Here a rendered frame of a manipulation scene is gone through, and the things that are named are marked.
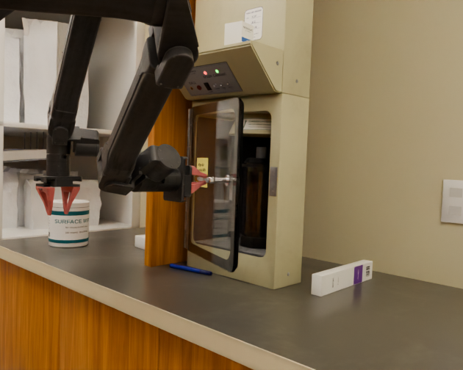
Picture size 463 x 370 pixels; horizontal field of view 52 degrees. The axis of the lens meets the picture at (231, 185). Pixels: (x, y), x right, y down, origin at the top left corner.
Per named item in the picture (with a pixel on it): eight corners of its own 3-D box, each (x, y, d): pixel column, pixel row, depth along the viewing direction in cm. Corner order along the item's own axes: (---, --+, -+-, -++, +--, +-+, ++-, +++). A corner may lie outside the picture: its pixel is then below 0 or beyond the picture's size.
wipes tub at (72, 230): (76, 239, 172) (77, 198, 171) (95, 245, 163) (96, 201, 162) (41, 243, 163) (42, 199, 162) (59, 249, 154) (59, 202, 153)
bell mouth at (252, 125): (259, 138, 143) (259, 119, 142) (308, 137, 130) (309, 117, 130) (216, 133, 130) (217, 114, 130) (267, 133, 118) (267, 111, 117)
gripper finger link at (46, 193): (73, 215, 123) (74, 178, 122) (46, 217, 117) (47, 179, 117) (61, 212, 127) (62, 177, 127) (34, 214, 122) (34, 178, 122)
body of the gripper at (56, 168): (82, 183, 124) (83, 155, 123) (44, 184, 117) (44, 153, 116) (70, 182, 128) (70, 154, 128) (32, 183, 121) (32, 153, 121)
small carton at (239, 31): (236, 53, 118) (237, 28, 118) (253, 51, 115) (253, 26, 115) (223, 49, 114) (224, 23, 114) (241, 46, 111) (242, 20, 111)
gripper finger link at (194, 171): (215, 166, 113) (185, 165, 106) (214, 197, 113) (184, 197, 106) (196, 165, 117) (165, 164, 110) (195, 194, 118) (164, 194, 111)
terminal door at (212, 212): (188, 249, 136) (192, 107, 134) (236, 274, 109) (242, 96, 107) (185, 249, 136) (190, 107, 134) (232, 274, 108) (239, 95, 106)
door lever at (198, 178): (213, 183, 119) (214, 173, 119) (230, 186, 110) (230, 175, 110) (193, 183, 116) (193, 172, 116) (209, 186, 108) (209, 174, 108)
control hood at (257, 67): (191, 100, 135) (192, 64, 134) (282, 92, 113) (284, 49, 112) (159, 95, 127) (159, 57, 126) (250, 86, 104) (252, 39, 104)
